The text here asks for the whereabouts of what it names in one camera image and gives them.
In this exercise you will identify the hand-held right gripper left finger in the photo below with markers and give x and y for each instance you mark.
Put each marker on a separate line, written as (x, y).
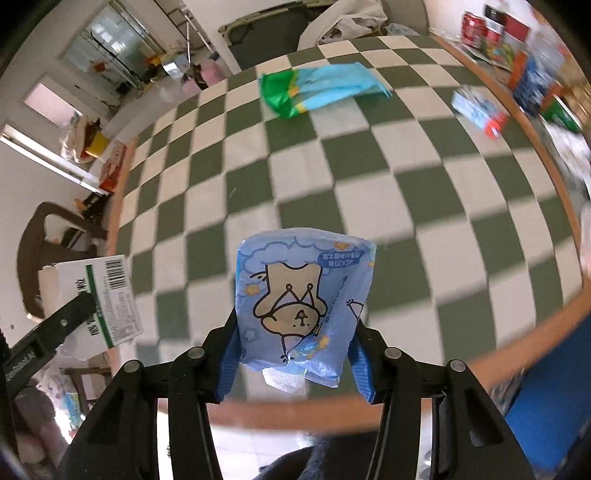
(228, 369)

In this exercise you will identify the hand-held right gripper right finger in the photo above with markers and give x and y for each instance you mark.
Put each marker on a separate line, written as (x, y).
(362, 374)

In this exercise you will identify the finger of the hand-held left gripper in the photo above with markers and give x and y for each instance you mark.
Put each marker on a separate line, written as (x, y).
(64, 321)

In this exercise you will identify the green white medicine box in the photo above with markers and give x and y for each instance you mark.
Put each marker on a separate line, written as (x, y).
(111, 304)

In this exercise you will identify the blue cartoon tissue packet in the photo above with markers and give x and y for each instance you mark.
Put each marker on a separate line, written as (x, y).
(300, 300)

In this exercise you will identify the person's left forearm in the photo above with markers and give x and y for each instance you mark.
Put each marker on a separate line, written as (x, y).
(30, 415)

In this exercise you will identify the person's legs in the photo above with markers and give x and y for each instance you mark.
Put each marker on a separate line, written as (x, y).
(323, 461)

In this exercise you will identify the dark wooden chair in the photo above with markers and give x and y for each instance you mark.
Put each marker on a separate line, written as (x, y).
(41, 221)

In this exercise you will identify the red orange cardboard box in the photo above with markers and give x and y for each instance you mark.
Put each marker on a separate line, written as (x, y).
(113, 170)

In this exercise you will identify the yellow bin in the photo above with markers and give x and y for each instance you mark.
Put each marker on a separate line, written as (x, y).
(97, 144)

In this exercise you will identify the green white checkered table mat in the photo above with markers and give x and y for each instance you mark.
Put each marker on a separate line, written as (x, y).
(369, 184)

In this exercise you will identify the blue box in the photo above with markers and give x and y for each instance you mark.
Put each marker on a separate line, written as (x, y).
(549, 406)

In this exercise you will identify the small blue red packet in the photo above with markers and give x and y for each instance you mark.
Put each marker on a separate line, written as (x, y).
(475, 110)

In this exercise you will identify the pink suitcase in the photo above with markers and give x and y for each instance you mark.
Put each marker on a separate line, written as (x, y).
(210, 74)

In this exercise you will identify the green blue plastic wrapper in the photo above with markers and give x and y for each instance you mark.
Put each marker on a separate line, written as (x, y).
(323, 85)

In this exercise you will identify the crumpled white tissue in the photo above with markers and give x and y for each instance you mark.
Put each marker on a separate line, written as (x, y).
(572, 147)

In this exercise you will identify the green drink can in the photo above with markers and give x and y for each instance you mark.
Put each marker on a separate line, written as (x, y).
(563, 113)

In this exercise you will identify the dark folding bed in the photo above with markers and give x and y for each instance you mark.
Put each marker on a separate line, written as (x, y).
(272, 37)

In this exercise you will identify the clear plastic bag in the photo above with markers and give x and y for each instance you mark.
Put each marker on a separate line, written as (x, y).
(399, 29)

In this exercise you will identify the colourful snack packet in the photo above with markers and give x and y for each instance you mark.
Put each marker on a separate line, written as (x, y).
(498, 53)

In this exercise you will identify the white clothing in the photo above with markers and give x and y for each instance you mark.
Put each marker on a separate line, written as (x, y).
(341, 21)

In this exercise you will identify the red soda can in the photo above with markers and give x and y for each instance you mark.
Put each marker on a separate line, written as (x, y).
(473, 27)

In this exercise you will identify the cola bottle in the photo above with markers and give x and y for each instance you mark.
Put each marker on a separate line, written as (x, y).
(494, 18)

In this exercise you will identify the clear water bottle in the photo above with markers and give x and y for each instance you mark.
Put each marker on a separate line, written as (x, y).
(549, 44)

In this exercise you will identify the red white carton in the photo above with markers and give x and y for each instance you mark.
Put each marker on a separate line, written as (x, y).
(516, 25)

